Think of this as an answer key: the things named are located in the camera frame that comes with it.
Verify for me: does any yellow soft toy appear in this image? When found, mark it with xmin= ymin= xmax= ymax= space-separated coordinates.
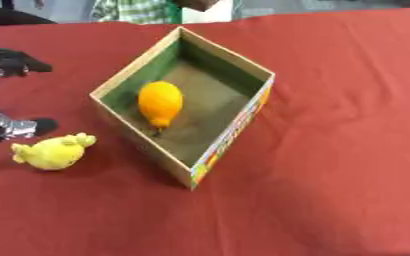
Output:
xmin=9 ymin=132 xmax=99 ymax=172

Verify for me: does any open cardboard box green inside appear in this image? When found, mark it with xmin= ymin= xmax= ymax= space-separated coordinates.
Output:
xmin=87 ymin=25 xmax=277 ymax=192

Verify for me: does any orange toy pear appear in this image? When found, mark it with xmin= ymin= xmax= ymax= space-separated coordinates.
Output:
xmin=136 ymin=80 xmax=186 ymax=130

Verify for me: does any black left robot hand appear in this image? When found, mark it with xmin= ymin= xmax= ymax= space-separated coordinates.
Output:
xmin=0 ymin=47 xmax=60 ymax=144

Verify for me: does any dark object beyond table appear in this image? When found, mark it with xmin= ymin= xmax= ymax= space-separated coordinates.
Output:
xmin=0 ymin=0 xmax=58 ymax=27

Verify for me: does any person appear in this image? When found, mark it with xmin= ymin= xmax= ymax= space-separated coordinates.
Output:
xmin=89 ymin=0 xmax=235 ymax=25

